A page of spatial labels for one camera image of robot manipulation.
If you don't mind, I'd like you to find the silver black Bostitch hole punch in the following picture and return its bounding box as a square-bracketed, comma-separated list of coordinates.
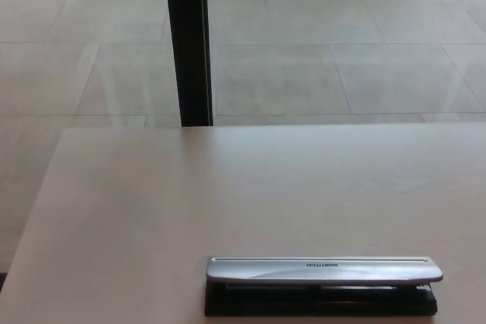
[204, 256, 444, 318]

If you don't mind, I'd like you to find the black vertical post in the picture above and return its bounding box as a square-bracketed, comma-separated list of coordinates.
[163, 0, 215, 128]

